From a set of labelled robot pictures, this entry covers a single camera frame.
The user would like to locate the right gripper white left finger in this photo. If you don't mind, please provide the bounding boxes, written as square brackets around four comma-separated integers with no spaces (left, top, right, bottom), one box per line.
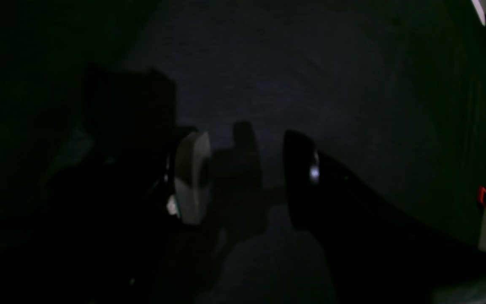
[165,131,212,225]

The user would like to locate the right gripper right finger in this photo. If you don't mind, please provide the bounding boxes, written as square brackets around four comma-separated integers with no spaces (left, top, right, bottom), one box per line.
[283,130,486,304]

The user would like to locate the black table cloth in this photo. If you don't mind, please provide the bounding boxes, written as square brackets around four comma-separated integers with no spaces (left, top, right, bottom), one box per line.
[0,0,486,304]

